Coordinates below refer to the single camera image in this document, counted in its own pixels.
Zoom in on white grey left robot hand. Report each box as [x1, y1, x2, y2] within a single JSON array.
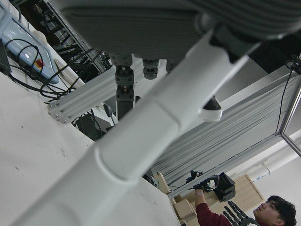
[[11, 0, 301, 226]]

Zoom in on aluminium profile rail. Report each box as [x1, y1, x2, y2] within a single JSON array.
[[48, 68, 117, 124]]

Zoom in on black box device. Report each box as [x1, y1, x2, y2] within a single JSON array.
[[213, 172, 236, 202]]

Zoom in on black cable bundle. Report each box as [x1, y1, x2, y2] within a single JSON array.
[[4, 39, 79, 101]]

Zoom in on light wooden cabinet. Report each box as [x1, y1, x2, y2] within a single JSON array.
[[152, 171, 266, 225]]

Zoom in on black hanging cable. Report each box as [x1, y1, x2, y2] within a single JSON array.
[[278, 54, 301, 129]]

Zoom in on light blue teach pendant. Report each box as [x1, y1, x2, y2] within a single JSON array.
[[0, 18, 59, 84]]

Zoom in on aluminium frame post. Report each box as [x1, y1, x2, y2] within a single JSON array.
[[279, 77, 301, 157]]

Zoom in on person in red sweater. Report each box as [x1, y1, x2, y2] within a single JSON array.
[[192, 175, 297, 226]]

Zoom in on grey pleated curtain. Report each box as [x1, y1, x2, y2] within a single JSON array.
[[150, 75, 301, 188]]

